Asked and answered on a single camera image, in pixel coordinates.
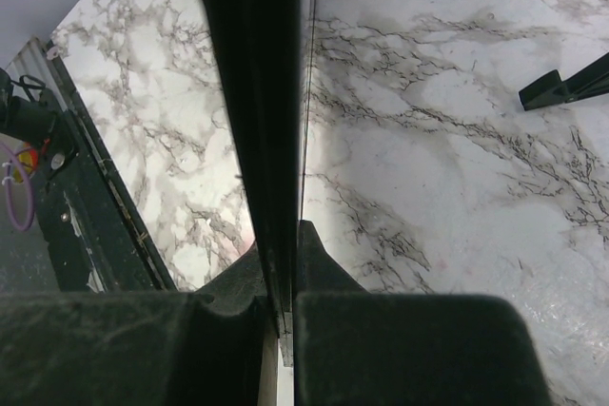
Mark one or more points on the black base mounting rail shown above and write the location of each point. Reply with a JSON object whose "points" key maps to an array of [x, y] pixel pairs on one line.
{"points": [[97, 239]]}

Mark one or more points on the white dry-erase whiteboard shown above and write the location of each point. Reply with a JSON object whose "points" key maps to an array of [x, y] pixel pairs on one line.
{"points": [[263, 51]]}

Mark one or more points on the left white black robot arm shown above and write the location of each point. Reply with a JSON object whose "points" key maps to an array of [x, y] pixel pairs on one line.
{"points": [[26, 115]]}

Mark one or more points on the black whiteboard stand foot right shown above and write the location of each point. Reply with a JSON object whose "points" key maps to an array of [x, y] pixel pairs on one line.
{"points": [[551, 90]]}

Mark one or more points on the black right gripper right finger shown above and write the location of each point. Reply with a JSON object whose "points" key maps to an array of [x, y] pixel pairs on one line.
{"points": [[354, 347]]}

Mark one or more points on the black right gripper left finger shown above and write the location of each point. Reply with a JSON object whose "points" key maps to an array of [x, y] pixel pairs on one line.
{"points": [[209, 347]]}

